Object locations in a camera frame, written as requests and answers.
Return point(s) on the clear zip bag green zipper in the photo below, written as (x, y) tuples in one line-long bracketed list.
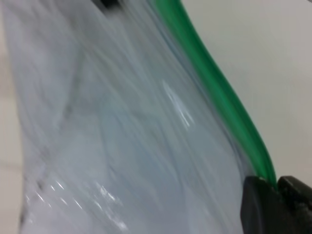
[(219, 85)]

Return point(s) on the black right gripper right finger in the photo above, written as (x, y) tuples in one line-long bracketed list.
[(299, 200)]

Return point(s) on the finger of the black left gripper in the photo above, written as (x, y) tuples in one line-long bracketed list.
[(109, 3)]

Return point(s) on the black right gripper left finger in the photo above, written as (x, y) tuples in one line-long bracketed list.
[(260, 209)]

